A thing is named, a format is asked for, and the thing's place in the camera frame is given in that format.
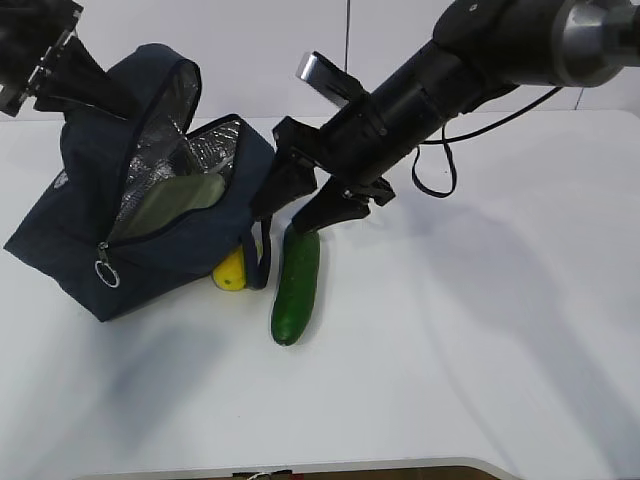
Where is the green cucumber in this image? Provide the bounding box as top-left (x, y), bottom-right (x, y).
top-left (271, 224), bottom-right (321, 346)

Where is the green lidded glass container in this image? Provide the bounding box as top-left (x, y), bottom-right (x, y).
top-left (108, 173), bottom-right (226, 241)

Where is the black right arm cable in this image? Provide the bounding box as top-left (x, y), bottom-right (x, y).
top-left (411, 84), bottom-right (564, 199)

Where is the dark navy lunch bag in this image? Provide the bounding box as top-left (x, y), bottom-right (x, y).
top-left (5, 43), bottom-right (275, 321)

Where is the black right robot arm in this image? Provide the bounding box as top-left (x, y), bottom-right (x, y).
top-left (251, 1), bottom-right (639, 233)

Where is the yellow lemon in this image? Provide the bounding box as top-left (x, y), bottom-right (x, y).
top-left (211, 240), bottom-right (263, 292)

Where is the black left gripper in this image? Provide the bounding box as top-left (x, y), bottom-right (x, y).
top-left (1, 1), bottom-right (139, 120)

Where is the silver zipper pull ring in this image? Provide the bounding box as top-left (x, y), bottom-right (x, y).
top-left (94, 242), bottom-right (121, 289)

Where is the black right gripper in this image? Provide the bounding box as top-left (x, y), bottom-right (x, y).
top-left (250, 93), bottom-right (395, 234)

